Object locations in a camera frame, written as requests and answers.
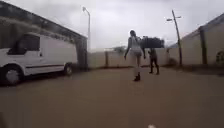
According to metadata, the person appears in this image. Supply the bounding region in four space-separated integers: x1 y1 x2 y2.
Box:
147 47 161 76
123 29 147 82

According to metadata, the brown dirt road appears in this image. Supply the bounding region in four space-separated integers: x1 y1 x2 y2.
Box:
0 65 224 128

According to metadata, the tall curved street lamp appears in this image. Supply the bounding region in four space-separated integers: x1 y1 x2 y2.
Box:
82 6 92 53

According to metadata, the leaning utility pole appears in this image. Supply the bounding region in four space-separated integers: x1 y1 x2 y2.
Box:
166 9 184 67

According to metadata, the white van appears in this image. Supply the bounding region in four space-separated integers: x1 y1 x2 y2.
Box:
0 31 79 86

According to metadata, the pale low wall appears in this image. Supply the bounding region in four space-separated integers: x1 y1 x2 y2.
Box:
87 47 174 69

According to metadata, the grey wall with dark top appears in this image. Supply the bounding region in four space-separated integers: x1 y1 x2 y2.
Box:
0 0 89 70

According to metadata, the pale wall with dark pillar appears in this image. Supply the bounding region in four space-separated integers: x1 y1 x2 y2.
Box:
171 13 224 68

